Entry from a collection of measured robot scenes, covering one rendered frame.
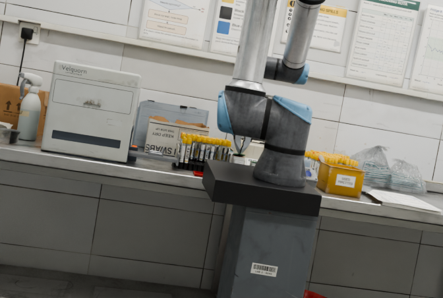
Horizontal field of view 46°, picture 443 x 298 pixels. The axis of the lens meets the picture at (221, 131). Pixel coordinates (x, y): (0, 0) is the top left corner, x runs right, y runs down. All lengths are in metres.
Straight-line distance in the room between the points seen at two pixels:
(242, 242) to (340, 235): 1.27
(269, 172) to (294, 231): 0.17
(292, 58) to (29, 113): 0.96
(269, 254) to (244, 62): 0.52
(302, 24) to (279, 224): 0.59
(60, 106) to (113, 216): 0.83
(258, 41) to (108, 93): 0.56
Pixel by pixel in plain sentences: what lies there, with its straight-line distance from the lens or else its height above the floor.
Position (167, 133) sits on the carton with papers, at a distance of 2.06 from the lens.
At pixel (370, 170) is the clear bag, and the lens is 2.42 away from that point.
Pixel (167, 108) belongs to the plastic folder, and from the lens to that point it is 2.39.
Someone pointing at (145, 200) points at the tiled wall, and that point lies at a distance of 2.45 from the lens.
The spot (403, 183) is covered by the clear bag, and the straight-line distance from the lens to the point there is 2.51.
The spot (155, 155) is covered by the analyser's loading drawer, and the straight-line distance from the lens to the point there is 1.79.
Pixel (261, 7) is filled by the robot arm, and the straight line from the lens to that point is 1.47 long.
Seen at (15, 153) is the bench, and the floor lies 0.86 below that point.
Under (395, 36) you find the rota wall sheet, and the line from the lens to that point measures 2.65.
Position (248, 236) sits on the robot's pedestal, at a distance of 1.42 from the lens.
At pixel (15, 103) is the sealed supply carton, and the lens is 2.15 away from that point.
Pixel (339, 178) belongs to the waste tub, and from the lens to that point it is 1.93.
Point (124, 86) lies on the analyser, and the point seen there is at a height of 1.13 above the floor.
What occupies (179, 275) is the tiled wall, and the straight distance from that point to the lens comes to 2.54.
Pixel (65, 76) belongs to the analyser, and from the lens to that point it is 1.78.
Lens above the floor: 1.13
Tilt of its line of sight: 3 degrees down
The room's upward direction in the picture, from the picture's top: 10 degrees clockwise
